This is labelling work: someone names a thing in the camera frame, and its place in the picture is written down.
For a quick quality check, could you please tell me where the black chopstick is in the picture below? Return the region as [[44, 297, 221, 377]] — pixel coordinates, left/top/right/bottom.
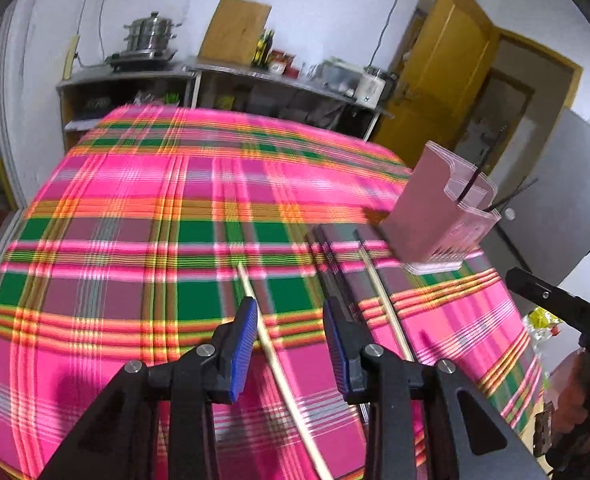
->
[[353, 224, 402, 268], [484, 178, 539, 212], [456, 122, 508, 204], [306, 224, 352, 318], [312, 226, 362, 321]]

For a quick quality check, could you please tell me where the cream chopstick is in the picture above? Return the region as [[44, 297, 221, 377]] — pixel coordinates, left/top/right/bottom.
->
[[358, 244, 415, 362], [237, 262, 334, 480]]

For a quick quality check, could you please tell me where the steel kitchen shelf table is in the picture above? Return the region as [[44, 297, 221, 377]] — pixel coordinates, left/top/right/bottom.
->
[[181, 56, 394, 141]]

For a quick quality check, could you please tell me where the person right hand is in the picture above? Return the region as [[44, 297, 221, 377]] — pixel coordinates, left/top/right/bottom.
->
[[552, 351, 590, 453]]

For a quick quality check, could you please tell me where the grey refrigerator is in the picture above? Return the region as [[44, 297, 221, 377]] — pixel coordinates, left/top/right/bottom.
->
[[481, 108, 590, 285]]

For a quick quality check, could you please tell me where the pink plaid tablecloth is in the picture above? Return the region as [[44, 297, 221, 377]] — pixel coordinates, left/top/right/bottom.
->
[[0, 105, 544, 479]]

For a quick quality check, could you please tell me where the pink plastic utensil holder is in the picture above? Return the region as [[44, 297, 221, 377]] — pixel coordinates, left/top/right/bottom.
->
[[378, 141, 500, 275]]

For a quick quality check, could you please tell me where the white electric kettle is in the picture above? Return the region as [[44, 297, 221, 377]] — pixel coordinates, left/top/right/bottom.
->
[[354, 66, 399, 108]]

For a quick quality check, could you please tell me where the yellow wooden door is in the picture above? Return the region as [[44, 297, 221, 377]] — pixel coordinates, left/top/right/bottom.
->
[[372, 0, 499, 167]]

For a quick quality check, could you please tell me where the clear storage box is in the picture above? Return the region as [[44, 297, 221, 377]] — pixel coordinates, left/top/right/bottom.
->
[[312, 58, 364, 98]]

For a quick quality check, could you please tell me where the red lid jar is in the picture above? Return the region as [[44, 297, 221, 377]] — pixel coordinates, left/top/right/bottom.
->
[[268, 49, 295, 75]]

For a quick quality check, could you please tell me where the low steel shelf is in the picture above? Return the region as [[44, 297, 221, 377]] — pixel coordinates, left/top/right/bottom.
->
[[56, 64, 200, 152]]

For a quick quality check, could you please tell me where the dark oil bottle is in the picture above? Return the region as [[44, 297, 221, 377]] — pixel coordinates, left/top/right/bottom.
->
[[252, 29, 274, 68]]

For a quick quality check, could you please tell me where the induction cooktop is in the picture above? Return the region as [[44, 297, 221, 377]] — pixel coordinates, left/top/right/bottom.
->
[[105, 49, 176, 67]]

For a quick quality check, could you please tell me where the wooden cutting board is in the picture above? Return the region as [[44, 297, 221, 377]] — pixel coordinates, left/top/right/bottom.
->
[[198, 0, 272, 66]]

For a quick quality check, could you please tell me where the steel steamer pot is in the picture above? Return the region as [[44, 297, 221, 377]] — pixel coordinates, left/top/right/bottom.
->
[[124, 12, 182, 52]]

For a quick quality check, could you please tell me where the yellow power strip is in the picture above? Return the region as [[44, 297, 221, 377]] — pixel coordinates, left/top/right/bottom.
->
[[62, 35, 80, 80]]

